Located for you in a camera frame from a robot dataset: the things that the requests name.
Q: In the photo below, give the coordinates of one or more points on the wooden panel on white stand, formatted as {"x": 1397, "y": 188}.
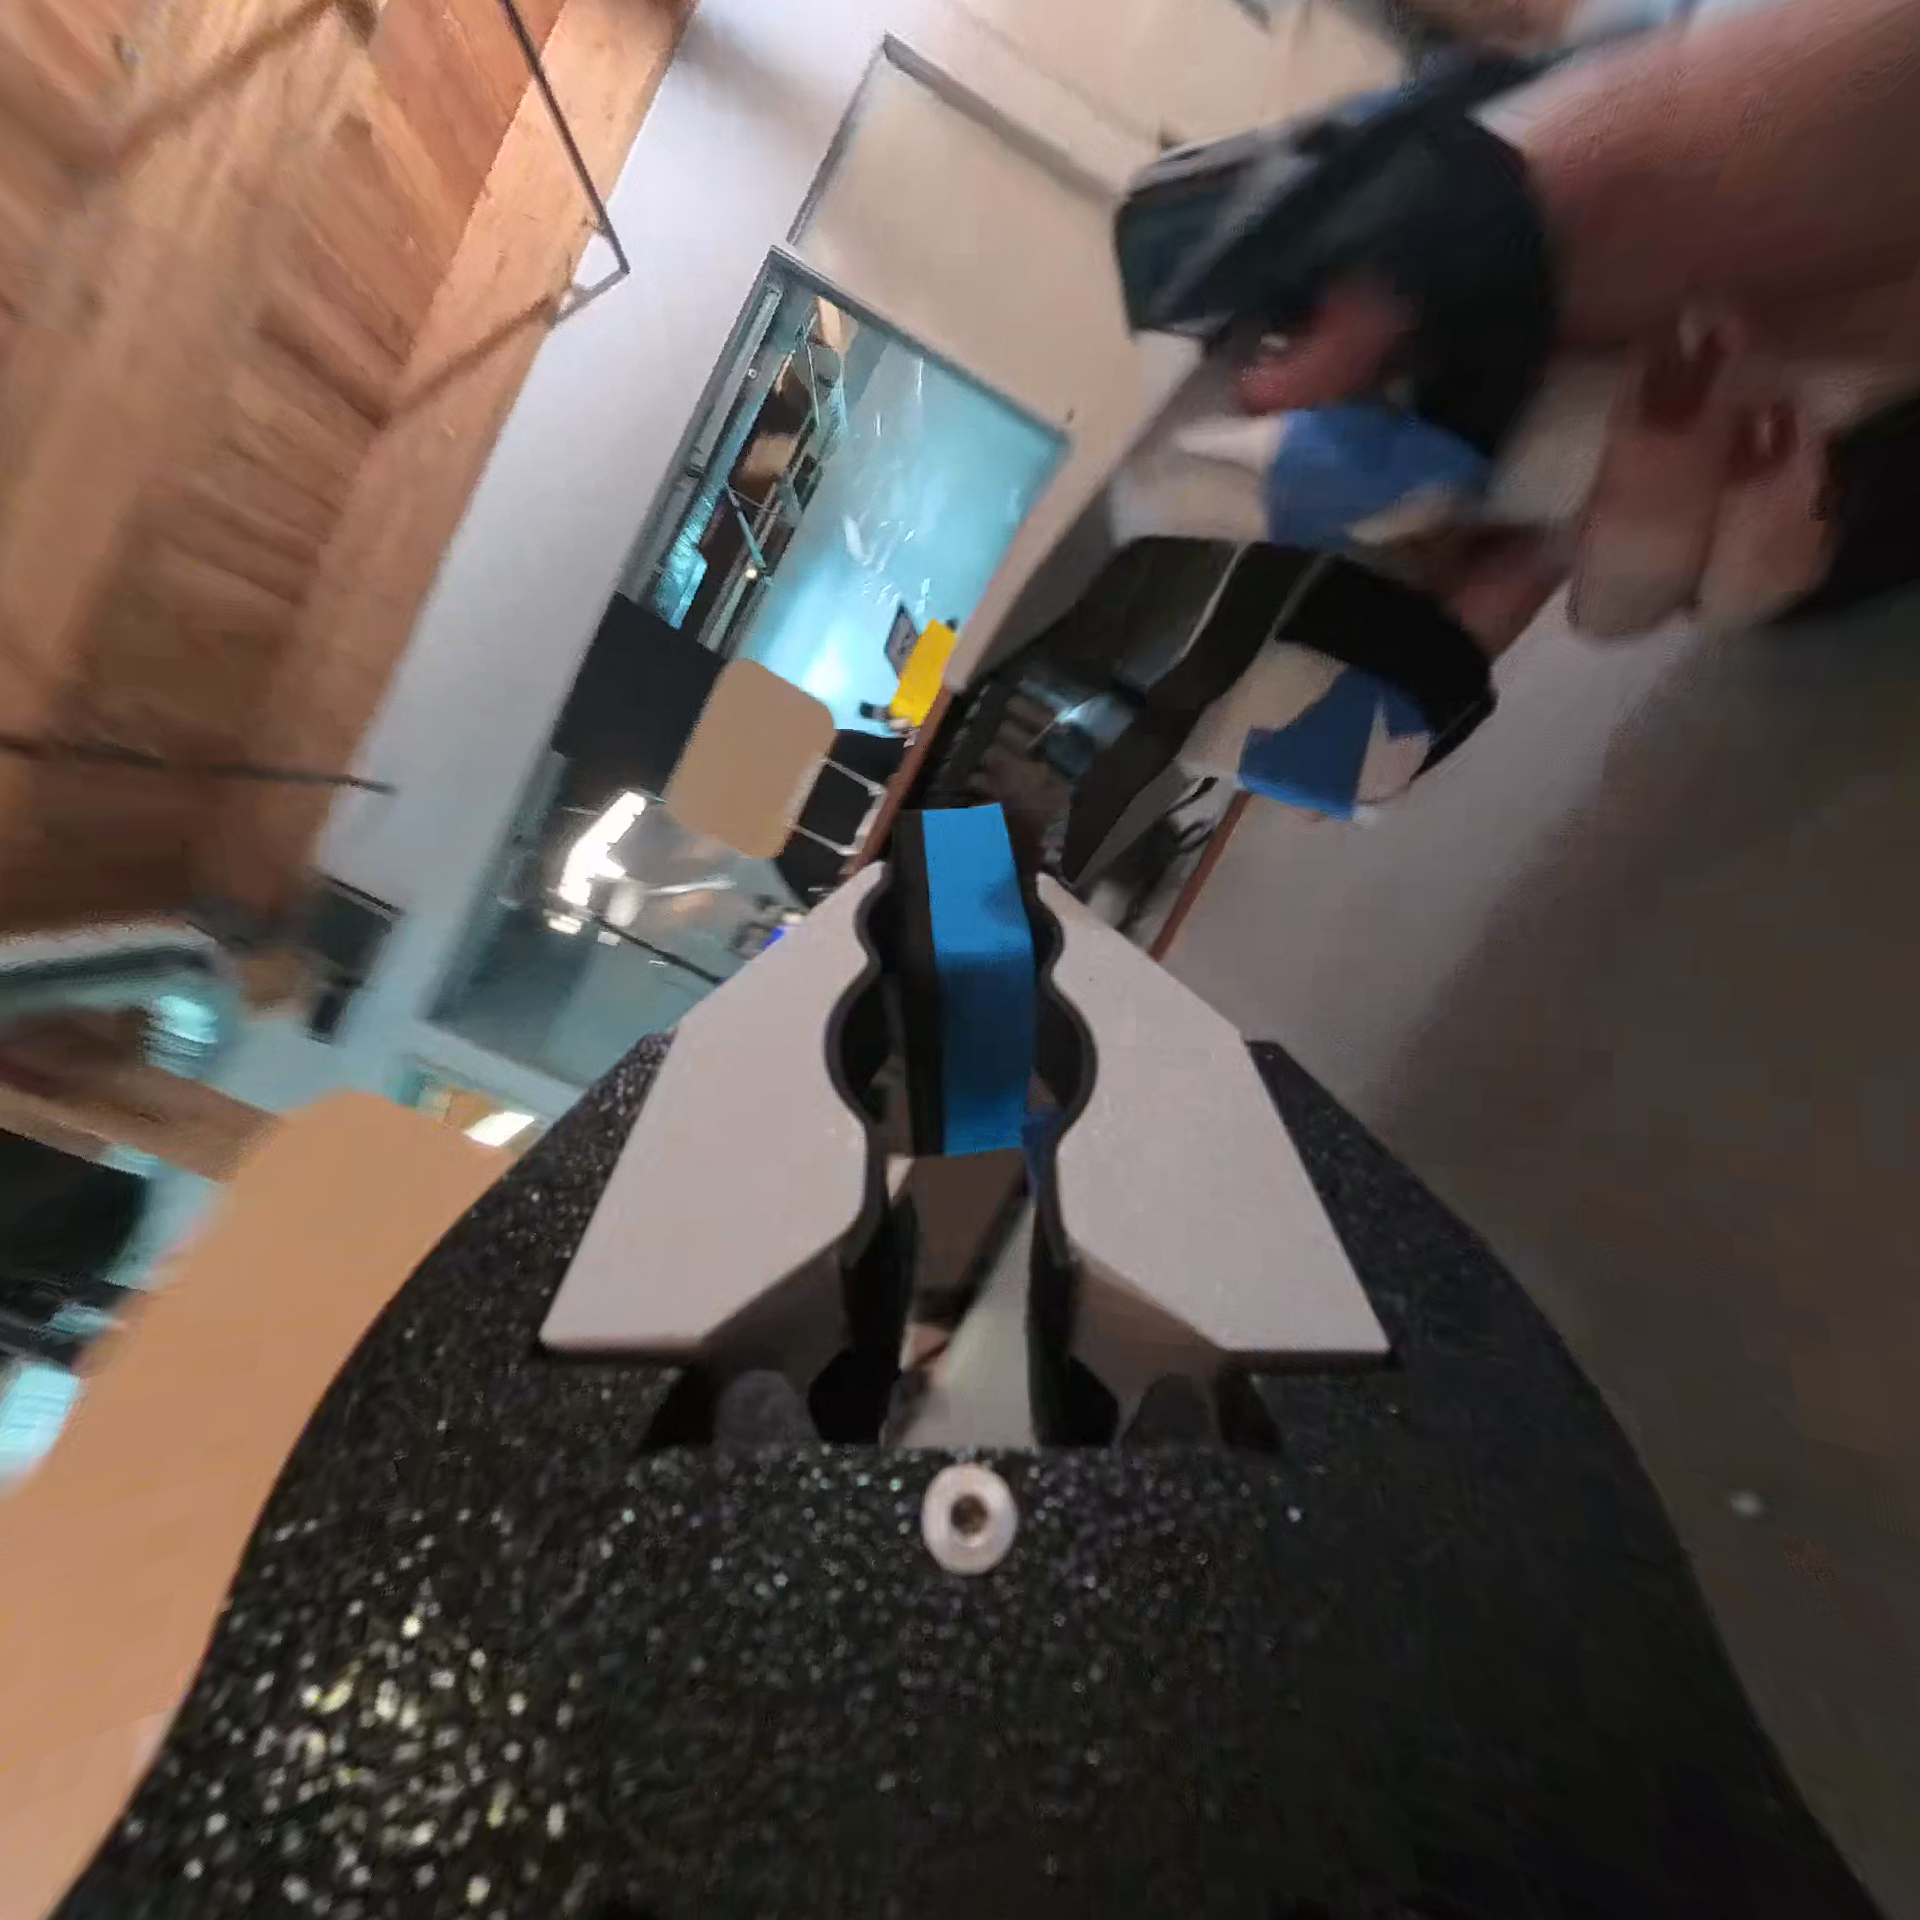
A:
{"x": 749, "y": 759}
{"x": 182, "y": 1426}

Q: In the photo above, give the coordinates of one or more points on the black wall screen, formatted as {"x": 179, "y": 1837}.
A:
{"x": 633, "y": 685}

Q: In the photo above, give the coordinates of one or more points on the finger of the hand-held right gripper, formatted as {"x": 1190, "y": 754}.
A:
{"x": 1199, "y": 464}
{"x": 1290, "y": 707}

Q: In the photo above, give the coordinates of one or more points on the black ceiling rod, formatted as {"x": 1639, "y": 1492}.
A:
{"x": 578, "y": 164}

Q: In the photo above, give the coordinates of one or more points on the yellow box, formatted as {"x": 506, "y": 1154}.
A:
{"x": 925, "y": 675}

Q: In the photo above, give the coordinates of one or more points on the person's right hand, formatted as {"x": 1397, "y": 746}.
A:
{"x": 1725, "y": 182}

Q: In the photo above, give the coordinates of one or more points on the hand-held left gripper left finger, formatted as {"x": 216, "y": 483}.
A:
{"x": 707, "y": 1199}

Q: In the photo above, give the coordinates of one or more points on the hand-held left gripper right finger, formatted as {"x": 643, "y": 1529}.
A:
{"x": 1216, "y": 1199}

